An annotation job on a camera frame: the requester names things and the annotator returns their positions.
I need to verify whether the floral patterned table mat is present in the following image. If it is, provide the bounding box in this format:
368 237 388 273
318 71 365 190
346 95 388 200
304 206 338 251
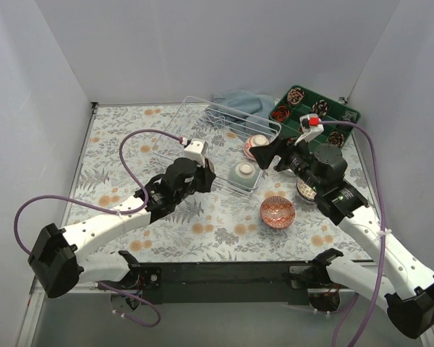
73 105 368 262

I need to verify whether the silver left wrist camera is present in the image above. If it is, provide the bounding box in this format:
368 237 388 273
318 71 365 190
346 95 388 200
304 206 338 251
181 137 208 167

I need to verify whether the black glazed bowl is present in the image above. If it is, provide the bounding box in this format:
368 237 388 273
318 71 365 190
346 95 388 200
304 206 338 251
207 160 215 174

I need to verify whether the grey folded cloth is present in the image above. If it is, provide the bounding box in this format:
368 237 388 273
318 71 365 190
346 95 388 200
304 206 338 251
341 110 359 124

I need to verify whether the brown floral pattern bowl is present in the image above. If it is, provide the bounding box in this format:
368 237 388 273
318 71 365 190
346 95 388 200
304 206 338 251
297 180 316 200

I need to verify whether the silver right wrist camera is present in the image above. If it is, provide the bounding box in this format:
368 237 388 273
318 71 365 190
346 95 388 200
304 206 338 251
294 113 324 145

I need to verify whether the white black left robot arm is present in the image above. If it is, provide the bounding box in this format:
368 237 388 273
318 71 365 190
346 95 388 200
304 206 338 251
28 158 216 299

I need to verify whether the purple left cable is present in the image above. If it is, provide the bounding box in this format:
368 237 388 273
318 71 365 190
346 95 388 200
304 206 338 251
13 129 189 328

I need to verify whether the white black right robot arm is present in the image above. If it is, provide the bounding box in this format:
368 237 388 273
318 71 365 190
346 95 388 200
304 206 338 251
250 138 434 339

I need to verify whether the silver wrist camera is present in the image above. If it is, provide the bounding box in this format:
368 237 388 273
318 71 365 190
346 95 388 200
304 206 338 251
294 113 324 145
181 137 208 167

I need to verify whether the blue white zigzag bowl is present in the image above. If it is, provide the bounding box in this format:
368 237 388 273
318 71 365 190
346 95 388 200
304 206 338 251
260 196 296 229

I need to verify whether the white wire dish rack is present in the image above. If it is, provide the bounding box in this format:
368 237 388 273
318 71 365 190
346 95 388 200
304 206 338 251
164 96 281 197

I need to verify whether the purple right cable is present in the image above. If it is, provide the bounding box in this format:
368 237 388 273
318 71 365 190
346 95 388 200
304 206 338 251
318 120 386 347

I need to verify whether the dark floral rolled tie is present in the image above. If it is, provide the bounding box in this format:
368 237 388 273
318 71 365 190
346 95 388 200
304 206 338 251
327 131 346 148

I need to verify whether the pale green bowl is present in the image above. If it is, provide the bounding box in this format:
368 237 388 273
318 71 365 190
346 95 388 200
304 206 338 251
229 161 259 190

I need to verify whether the red black rolled tie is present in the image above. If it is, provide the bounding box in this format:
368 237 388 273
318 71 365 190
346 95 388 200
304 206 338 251
271 105 291 123

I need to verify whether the green compartment tray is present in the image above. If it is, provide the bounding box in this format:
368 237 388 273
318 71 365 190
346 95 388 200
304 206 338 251
269 85 361 151

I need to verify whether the light blue cloth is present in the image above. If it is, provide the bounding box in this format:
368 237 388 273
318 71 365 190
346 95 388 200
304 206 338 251
212 90 275 134

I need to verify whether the black white rolled tie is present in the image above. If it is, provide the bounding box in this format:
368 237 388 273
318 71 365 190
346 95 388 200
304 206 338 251
311 99 329 119

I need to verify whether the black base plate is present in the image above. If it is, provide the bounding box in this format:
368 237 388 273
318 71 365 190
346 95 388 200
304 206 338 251
50 258 333 304

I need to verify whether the orange white floral bowl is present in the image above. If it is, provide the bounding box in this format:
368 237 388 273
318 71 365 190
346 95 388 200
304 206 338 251
243 134 269 160

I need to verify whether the brown patterned rolled tie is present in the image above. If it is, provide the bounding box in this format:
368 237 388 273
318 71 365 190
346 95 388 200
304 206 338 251
286 87 305 107

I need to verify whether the purple cable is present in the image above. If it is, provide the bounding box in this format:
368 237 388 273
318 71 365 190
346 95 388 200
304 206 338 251
318 120 386 347
13 129 189 328

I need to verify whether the red diamond pattern bowl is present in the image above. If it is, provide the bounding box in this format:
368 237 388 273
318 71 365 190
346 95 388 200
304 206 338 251
295 179 318 204

